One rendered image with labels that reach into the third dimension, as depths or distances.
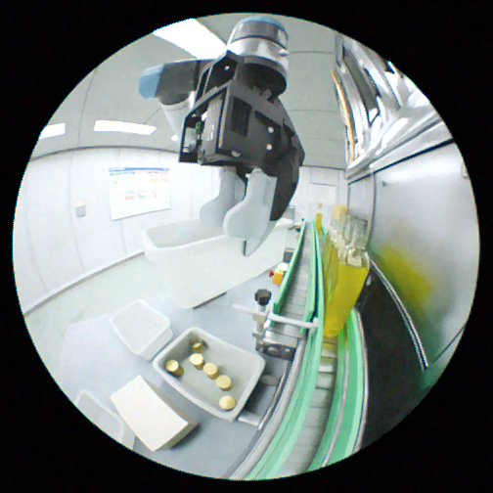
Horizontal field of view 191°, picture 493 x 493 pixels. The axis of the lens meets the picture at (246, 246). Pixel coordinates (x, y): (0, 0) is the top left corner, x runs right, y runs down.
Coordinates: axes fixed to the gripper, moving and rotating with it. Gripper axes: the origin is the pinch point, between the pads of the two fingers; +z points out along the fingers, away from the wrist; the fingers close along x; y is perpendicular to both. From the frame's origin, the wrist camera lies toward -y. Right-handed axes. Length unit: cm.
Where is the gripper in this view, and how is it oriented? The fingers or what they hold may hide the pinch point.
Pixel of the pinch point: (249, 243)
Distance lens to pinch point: 16.6
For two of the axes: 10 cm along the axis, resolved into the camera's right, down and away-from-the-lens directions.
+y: -6.9, 2.4, -6.8
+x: 7.2, 3.5, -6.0
